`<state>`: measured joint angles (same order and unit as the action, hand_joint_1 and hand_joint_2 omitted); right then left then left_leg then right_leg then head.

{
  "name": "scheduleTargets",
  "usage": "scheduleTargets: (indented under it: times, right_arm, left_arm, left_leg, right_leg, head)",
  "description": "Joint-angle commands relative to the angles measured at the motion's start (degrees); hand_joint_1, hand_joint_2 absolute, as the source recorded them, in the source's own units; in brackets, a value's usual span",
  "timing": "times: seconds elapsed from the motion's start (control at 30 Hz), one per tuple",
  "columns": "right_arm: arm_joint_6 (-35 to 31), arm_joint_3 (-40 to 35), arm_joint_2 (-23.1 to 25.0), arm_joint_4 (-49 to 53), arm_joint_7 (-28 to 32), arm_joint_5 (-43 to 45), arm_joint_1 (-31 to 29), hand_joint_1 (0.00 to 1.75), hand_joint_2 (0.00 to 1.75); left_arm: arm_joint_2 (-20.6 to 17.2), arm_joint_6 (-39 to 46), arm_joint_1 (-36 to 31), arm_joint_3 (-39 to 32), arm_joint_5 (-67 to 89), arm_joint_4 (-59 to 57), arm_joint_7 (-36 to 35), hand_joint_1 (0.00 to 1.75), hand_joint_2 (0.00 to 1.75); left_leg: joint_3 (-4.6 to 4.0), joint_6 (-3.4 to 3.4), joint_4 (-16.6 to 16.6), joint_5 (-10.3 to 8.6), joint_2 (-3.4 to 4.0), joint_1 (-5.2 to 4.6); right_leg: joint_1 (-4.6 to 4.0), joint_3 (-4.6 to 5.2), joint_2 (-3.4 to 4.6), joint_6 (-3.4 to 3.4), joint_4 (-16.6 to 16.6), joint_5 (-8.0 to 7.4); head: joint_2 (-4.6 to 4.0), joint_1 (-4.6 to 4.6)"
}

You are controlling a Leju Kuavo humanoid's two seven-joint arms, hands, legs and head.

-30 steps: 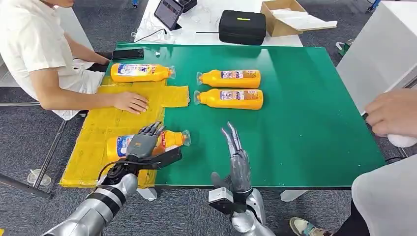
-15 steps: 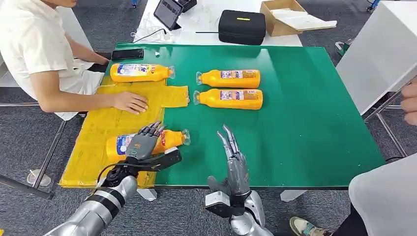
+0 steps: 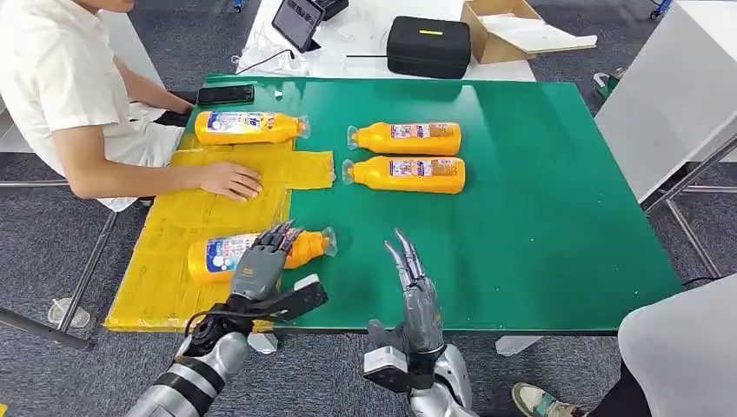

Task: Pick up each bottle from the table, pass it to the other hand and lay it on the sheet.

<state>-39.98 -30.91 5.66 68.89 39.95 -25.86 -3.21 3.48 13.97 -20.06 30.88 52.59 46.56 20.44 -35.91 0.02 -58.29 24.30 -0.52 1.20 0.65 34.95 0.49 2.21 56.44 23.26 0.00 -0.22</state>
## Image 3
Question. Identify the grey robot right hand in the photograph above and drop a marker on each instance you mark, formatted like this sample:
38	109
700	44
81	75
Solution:
423	316

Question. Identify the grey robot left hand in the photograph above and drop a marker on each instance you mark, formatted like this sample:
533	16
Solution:
259	273

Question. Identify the orange drink bottle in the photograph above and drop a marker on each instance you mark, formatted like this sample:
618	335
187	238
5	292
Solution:
374	178
247	129
210	262
374	141

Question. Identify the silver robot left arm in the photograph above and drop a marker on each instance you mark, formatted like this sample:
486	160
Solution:
196	374

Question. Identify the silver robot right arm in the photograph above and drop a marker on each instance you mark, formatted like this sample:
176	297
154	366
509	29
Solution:
443	391

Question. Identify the white table foot block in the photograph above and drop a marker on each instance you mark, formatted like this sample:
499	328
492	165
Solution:
263	343
515	345

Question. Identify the person's right hand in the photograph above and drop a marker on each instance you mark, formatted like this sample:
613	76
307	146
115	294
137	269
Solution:
230	181

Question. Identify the yellow sheet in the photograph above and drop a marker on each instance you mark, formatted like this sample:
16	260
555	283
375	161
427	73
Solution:
167	230

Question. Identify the person's shoe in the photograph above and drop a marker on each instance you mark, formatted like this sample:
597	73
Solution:
541	401

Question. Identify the green table mat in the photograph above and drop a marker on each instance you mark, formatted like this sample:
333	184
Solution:
547	201

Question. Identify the black smartphone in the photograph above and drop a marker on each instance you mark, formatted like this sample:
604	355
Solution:
225	94

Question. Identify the clear plastic disc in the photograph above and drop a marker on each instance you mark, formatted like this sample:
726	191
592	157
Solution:
69	313

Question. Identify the clear plastic bags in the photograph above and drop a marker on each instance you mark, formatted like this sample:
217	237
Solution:
270	52

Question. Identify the black tablet on stand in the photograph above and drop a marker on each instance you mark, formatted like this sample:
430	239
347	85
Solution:
296	20

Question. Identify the person in grey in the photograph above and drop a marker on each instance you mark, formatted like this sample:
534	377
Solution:
679	357

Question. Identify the black zip case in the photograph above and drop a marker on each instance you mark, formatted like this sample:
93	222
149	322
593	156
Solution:
429	46

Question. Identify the seated person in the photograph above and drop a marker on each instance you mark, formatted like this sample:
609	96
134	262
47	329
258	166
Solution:
57	86

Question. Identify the brown cardboard box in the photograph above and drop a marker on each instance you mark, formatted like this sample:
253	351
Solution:
489	40

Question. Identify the green and white floor object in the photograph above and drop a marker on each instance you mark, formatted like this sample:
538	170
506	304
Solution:
609	83

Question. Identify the white foam sheet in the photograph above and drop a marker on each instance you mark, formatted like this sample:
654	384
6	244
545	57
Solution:
541	34

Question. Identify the white side table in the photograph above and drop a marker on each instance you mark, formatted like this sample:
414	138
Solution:
668	98

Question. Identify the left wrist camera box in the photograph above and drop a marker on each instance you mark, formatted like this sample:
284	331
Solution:
305	296

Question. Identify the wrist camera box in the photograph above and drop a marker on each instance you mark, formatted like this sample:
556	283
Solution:
386	368
305	296

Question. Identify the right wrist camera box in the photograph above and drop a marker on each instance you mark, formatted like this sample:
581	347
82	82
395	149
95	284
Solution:
386	368

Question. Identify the metal side table frame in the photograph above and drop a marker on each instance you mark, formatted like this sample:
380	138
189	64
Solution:
691	242

